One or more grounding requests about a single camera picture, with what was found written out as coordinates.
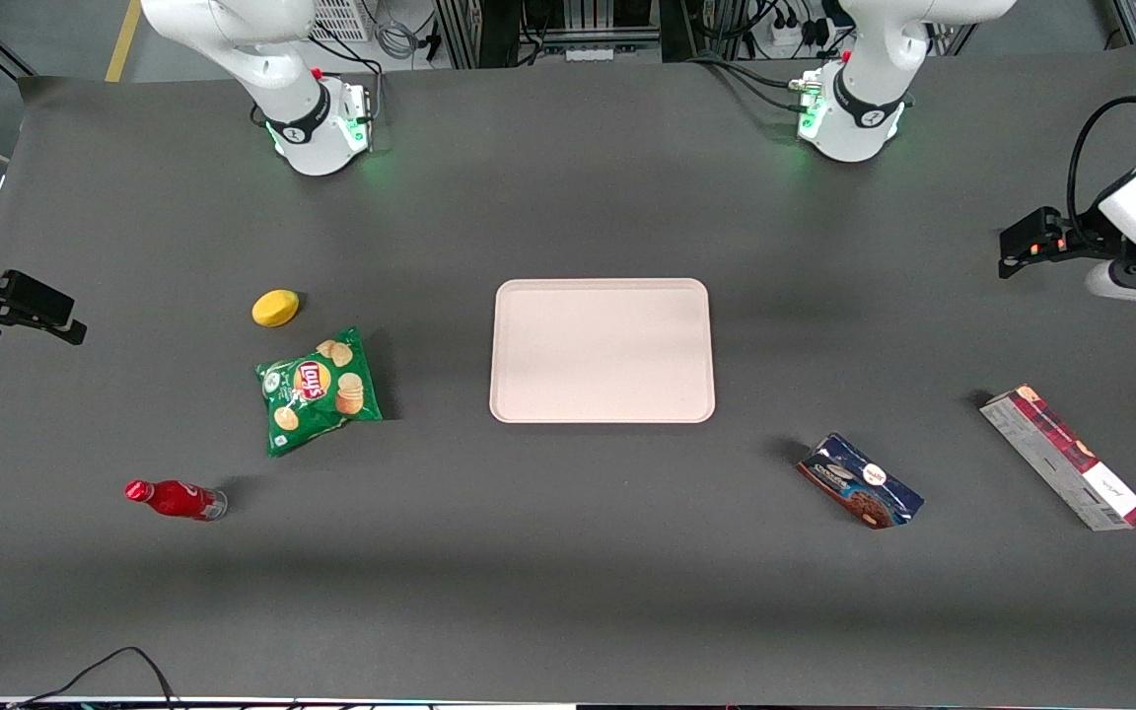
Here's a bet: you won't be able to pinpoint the grey coiled cable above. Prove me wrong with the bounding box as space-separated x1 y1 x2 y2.
374 16 423 62

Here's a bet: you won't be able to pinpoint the white perforated panel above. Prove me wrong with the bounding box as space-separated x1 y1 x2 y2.
312 0 374 42

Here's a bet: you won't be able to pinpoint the pale pink plastic tray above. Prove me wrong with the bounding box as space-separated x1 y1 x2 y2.
489 278 717 425

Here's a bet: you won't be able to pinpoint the red tartan cookie box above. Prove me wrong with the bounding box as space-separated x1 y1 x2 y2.
980 385 1136 532

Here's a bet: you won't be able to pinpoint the aluminium equipment rack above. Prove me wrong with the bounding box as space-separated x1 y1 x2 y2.
433 0 689 68

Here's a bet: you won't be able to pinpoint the white power strip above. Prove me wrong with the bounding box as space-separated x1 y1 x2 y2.
768 18 833 54

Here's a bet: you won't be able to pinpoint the dark blue cookie box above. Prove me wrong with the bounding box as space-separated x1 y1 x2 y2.
797 433 925 531

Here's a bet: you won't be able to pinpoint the yellow lemon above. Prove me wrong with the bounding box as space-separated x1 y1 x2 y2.
251 289 301 328

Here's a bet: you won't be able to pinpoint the black thin table cable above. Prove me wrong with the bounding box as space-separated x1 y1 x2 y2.
4 646 186 710

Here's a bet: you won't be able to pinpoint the green Lay's chips bag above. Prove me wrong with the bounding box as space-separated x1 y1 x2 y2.
254 326 384 458

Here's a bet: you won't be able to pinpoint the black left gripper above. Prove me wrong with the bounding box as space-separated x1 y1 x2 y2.
999 207 1136 301

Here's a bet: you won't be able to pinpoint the black left base cables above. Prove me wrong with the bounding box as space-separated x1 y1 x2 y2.
684 51 825 115

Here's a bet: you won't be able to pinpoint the black right base cables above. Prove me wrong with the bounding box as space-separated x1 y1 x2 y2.
310 28 388 131

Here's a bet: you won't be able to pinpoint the black base cables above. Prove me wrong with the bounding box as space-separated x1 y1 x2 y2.
310 28 388 131
684 51 825 115

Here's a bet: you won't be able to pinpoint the red cola bottle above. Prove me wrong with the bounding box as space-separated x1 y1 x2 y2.
124 479 229 522

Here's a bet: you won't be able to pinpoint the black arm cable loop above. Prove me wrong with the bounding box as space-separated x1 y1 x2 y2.
1066 96 1136 238

